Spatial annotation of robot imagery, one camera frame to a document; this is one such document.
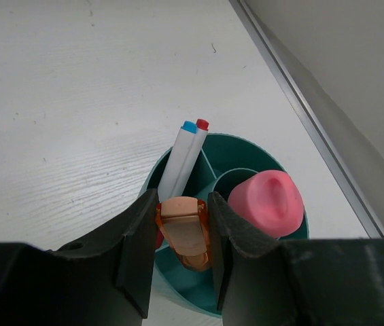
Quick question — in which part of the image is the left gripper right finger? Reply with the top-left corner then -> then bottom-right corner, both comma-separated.
207,192 -> 384,325

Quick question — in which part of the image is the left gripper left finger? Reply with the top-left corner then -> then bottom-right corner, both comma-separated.
0,189 -> 158,325

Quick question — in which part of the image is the pink glue stick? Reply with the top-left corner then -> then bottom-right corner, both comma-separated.
228,170 -> 304,238

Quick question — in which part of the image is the orange correction tape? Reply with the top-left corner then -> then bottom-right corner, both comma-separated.
155,196 -> 212,272

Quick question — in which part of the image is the blue capped marker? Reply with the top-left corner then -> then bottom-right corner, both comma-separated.
158,121 -> 196,202

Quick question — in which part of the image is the red capped marker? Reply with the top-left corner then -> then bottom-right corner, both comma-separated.
171,119 -> 209,197

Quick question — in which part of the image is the teal round organizer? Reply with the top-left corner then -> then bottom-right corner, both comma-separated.
154,134 -> 298,325

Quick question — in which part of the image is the aluminium rail right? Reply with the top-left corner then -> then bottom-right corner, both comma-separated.
230,1 -> 384,238

